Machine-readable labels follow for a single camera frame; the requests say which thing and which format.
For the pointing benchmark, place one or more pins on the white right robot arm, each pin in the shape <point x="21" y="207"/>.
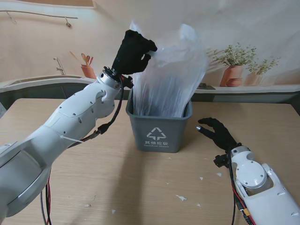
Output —
<point x="253" y="175"/>

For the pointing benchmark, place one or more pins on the printed kitchen backdrop cloth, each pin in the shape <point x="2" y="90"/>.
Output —
<point x="47" y="47"/>

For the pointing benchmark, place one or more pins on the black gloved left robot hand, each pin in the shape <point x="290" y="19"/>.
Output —
<point x="131" y="54"/>

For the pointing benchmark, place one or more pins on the grey plastic waste bin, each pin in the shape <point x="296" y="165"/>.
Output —
<point x="161" y="133"/>

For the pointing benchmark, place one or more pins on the white plastic garbage bag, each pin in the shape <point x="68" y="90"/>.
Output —
<point x="168" y="82"/>

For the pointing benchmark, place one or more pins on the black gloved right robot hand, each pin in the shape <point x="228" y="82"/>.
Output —
<point x="221" y="137"/>

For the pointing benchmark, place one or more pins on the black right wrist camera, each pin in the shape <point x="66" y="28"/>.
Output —
<point x="220" y="161"/>

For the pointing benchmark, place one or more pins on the large white paper scrap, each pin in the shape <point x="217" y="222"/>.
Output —
<point x="181" y="198"/>

